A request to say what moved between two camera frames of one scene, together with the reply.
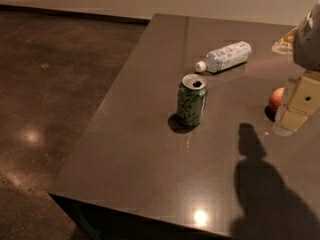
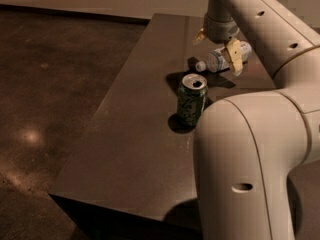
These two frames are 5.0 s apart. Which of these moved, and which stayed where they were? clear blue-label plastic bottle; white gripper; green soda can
Moved: white gripper
Stayed: clear blue-label plastic bottle; green soda can
